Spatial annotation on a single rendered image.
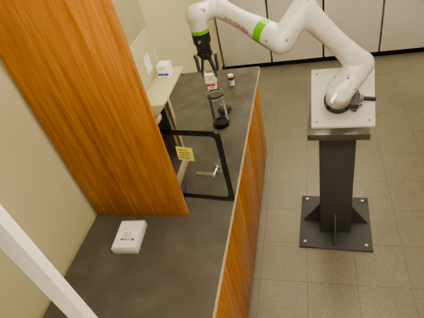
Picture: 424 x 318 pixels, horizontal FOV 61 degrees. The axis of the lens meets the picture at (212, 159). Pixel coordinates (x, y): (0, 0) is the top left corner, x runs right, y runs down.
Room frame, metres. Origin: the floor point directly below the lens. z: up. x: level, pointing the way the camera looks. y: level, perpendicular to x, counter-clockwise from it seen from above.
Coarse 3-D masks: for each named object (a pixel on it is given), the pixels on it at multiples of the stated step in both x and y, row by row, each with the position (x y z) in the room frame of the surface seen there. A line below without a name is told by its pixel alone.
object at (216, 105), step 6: (210, 90) 1.87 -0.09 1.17; (216, 90) 1.87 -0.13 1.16; (222, 90) 1.83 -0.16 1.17; (210, 96) 1.86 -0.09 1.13; (216, 96) 1.87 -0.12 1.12; (210, 102) 1.80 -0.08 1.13; (216, 102) 1.78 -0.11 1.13; (222, 102) 1.79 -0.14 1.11; (210, 108) 1.82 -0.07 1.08; (216, 108) 1.78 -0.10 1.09; (222, 108) 1.79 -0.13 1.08; (216, 114) 1.79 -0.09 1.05; (222, 114) 1.79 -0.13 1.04; (216, 120) 1.79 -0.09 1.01; (222, 120) 1.78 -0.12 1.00
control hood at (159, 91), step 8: (176, 72) 1.49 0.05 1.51; (160, 80) 1.45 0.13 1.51; (168, 80) 1.43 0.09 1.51; (176, 80) 1.42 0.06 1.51; (152, 88) 1.39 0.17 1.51; (160, 88) 1.37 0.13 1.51; (168, 88) 1.35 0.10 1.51; (152, 96) 1.33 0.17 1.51; (160, 96) 1.31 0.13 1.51; (168, 96) 1.30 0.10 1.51; (152, 104) 1.26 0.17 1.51; (160, 104) 1.25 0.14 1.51
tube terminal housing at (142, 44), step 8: (144, 32) 1.54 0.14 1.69; (136, 40) 1.45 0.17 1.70; (144, 40) 1.52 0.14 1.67; (136, 48) 1.43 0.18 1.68; (144, 48) 1.50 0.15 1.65; (152, 48) 1.56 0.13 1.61; (136, 56) 1.41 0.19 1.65; (152, 56) 1.54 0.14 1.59; (136, 64) 1.39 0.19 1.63; (144, 64) 1.45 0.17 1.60; (152, 64) 1.51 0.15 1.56; (144, 72) 1.43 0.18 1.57; (152, 72) 1.49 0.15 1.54; (144, 80) 1.41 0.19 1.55; (152, 80) 1.47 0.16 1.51; (144, 88) 1.38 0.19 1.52; (168, 104) 1.55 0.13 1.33; (168, 112) 1.58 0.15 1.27; (176, 128) 1.55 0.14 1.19
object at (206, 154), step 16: (176, 144) 1.22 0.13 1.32; (192, 144) 1.19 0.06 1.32; (208, 144) 1.16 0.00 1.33; (176, 160) 1.24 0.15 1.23; (208, 160) 1.17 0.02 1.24; (224, 160) 1.13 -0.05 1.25; (192, 176) 1.21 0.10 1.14; (224, 176) 1.14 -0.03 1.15; (192, 192) 1.22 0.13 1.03; (208, 192) 1.19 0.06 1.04; (224, 192) 1.15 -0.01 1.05
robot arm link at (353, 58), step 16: (304, 0) 1.57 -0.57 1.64; (288, 16) 1.56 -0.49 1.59; (304, 16) 1.54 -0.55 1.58; (320, 16) 1.55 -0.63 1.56; (320, 32) 1.54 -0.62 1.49; (336, 32) 1.53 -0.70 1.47; (336, 48) 1.52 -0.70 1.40; (352, 48) 1.51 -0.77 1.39; (352, 64) 1.49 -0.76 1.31; (368, 64) 1.48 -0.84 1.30
